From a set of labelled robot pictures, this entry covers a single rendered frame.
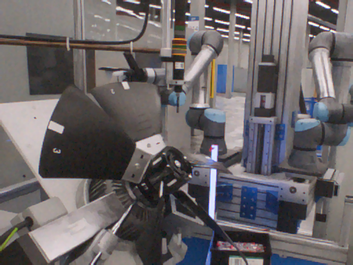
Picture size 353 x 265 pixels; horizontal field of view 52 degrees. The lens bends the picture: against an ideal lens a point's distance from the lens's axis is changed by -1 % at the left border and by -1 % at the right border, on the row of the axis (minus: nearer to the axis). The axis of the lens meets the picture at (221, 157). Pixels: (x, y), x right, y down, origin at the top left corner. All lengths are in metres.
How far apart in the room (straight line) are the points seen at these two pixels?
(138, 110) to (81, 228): 0.42
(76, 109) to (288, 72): 1.30
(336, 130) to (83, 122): 1.25
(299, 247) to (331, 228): 1.54
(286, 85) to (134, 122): 1.05
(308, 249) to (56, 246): 0.95
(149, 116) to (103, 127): 0.25
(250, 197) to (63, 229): 1.20
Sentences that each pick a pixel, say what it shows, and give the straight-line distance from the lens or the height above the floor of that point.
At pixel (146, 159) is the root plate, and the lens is 1.00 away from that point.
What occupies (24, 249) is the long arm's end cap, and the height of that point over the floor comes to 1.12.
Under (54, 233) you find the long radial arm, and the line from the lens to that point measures 0.87.
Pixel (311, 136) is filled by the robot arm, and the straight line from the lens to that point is 1.79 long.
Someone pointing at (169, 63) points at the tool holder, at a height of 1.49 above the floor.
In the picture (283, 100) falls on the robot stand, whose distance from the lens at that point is 1.98.
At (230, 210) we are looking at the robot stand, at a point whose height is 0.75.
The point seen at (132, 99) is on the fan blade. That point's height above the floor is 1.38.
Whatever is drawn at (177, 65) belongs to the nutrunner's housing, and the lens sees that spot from 1.08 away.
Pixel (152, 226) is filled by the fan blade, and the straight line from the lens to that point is 0.82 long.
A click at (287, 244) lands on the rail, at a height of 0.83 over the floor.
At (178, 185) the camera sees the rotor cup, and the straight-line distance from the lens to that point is 1.00.
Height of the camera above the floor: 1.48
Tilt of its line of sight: 14 degrees down
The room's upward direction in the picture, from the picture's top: 3 degrees clockwise
